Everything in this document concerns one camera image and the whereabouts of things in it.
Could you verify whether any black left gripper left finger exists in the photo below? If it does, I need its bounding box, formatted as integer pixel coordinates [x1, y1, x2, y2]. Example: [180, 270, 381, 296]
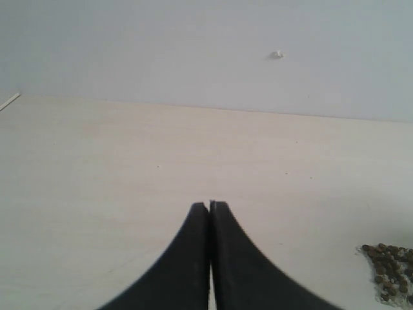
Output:
[101, 202, 210, 310]

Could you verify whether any pile of brown pellets and rice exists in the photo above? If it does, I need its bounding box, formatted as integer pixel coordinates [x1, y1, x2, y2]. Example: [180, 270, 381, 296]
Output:
[358, 243, 412, 309]

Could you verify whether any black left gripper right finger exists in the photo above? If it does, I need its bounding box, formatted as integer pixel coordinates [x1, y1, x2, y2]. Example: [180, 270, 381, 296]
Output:
[210, 201, 337, 310]

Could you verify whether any small white wall hook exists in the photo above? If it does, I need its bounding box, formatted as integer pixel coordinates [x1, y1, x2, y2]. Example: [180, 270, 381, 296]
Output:
[268, 50, 285, 60]

